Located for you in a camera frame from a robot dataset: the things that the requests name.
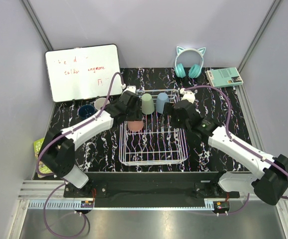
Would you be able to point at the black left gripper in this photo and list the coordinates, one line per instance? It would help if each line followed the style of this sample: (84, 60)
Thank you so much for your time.
(137, 115)

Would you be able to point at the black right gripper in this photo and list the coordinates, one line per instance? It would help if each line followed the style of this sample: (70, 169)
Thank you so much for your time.
(169, 110)

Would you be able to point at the green plastic cup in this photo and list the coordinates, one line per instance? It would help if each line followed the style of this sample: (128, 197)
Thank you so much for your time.
(147, 104)

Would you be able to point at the pink plastic cup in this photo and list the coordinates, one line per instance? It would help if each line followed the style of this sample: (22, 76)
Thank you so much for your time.
(135, 126)

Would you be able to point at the light blue plastic cup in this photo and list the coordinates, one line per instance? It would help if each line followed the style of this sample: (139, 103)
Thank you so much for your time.
(162, 98)

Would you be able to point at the light blue handled mug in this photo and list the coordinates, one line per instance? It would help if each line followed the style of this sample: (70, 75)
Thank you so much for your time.
(100, 103)

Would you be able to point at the dark blue ceramic mug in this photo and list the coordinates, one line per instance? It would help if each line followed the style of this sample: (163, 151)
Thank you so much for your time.
(86, 111)

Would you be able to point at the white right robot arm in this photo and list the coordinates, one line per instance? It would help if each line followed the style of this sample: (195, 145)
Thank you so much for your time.
(268, 175)

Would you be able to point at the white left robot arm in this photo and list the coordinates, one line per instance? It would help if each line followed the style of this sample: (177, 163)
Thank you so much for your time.
(59, 146)

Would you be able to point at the teal cat ear headphones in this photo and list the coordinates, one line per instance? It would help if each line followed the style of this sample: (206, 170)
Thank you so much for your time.
(189, 57)

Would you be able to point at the teal book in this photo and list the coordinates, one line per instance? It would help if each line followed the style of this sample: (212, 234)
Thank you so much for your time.
(224, 77)

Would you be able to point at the white whiteboard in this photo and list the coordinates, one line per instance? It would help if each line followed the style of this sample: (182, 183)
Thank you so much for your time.
(83, 73)

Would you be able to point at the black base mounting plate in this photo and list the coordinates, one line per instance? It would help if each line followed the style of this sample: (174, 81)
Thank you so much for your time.
(105, 185)

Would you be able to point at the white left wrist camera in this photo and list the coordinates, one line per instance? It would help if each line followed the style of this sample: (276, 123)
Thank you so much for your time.
(129, 88)

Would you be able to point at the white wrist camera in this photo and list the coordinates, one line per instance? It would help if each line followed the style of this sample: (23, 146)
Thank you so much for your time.
(129, 88)
(187, 95)

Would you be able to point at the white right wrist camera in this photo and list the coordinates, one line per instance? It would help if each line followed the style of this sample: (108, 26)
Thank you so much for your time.
(187, 95)

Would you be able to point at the white wire dish rack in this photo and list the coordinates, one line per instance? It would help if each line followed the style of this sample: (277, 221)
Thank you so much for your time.
(156, 144)

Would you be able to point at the grey cable duct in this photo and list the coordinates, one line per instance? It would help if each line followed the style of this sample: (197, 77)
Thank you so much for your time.
(123, 205)

